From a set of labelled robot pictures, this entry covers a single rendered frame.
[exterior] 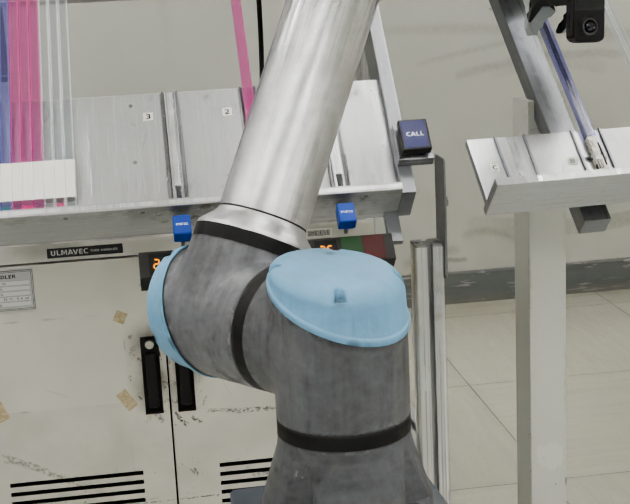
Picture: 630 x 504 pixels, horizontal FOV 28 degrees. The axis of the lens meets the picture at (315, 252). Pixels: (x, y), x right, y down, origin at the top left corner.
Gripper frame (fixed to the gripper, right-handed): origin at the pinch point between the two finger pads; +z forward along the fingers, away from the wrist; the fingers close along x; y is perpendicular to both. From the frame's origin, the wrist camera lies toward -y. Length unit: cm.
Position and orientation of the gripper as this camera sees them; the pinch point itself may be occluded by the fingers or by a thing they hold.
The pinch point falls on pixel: (547, 32)
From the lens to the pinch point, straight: 185.9
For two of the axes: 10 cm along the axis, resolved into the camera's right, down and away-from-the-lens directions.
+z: -1.6, 3.7, 9.2
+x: -9.7, 1.0, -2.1
